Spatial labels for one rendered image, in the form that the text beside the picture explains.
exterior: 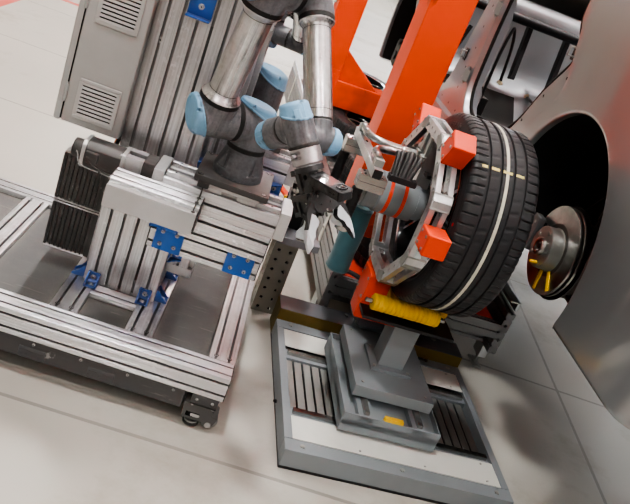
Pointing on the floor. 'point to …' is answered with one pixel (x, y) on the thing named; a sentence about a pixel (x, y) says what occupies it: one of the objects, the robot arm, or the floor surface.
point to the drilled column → (272, 276)
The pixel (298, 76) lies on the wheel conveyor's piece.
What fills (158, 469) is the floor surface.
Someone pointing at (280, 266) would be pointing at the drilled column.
